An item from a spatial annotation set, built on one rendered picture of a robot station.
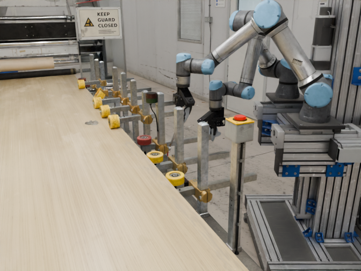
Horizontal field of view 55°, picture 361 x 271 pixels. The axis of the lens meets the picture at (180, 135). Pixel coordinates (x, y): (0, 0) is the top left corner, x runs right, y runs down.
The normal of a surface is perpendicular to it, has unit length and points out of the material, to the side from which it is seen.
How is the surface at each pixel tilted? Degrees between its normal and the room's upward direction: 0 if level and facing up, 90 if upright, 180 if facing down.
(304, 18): 90
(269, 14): 84
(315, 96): 96
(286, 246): 0
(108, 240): 0
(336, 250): 0
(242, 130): 90
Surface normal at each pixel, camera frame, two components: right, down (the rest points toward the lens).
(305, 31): -0.87, 0.18
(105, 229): -0.01, -0.94
